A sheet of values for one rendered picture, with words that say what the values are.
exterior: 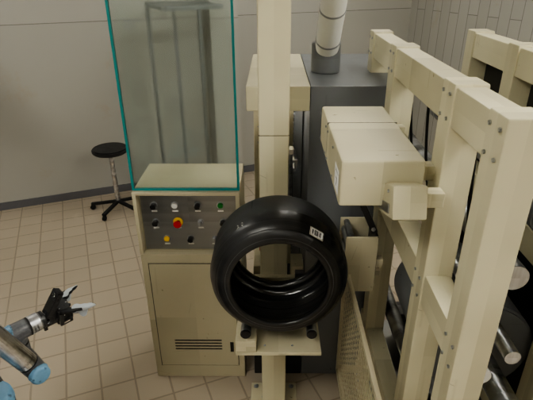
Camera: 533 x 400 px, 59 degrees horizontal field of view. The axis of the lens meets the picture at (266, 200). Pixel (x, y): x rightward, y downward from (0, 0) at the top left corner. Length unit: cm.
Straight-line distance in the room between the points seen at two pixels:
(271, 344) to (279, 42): 127
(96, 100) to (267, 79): 355
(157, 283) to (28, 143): 305
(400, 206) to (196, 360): 201
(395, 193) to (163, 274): 165
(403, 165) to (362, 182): 13
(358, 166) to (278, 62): 69
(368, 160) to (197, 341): 187
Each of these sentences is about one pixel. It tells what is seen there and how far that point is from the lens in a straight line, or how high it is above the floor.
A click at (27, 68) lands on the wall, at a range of 528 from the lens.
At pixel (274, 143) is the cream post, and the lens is 203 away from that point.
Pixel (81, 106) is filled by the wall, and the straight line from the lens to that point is 534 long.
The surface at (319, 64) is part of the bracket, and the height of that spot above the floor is 185.
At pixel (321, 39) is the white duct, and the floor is 198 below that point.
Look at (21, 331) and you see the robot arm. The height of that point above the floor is 106.
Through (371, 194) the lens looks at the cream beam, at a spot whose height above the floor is 168.
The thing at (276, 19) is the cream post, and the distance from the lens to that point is 192.
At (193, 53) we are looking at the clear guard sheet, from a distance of 225.
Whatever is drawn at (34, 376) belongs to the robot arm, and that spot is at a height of 96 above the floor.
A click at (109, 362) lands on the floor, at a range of 341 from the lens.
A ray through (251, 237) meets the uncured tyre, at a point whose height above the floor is 138.
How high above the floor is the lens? 230
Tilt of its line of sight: 26 degrees down
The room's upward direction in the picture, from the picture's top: straight up
